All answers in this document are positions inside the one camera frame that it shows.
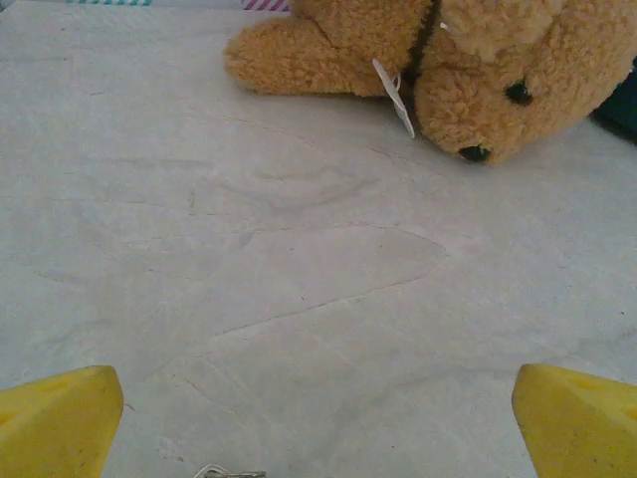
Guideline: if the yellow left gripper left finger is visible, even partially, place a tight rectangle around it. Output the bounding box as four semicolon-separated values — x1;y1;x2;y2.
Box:
0;364;125;478

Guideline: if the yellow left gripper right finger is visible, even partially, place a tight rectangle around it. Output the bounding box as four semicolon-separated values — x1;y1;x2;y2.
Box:
511;362;637;478

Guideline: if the dark teal alarm clock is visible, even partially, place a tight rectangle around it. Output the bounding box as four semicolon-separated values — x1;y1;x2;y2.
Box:
590;69;637;145

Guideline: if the tan plush teddy bear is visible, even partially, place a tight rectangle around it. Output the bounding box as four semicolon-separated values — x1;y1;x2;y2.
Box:
222;0;637;165

